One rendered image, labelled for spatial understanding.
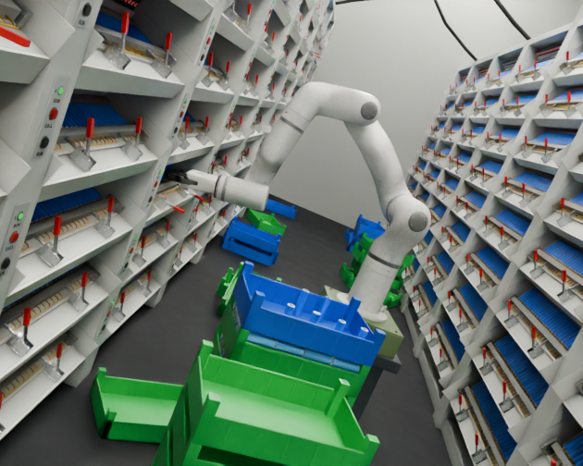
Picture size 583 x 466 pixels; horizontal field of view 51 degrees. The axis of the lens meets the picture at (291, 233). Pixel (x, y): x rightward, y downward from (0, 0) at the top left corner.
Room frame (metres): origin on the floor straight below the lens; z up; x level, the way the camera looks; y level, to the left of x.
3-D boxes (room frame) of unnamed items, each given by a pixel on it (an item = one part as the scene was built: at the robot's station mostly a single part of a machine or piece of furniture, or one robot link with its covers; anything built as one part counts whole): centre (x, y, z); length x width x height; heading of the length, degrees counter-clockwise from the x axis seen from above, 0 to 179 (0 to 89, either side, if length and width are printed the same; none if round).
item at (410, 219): (2.02, -0.34, 0.67); 0.19 x 0.12 x 0.24; 14
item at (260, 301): (1.29, -0.10, 0.52); 0.30 x 0.20 x 0.08; 106
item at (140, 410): (1.49, 0.16, 0.04); 0.30 x 0.20 x 0.08; 121
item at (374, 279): (2.05, -0.33, 0.46); 0.19 x 0.19 x 0.18
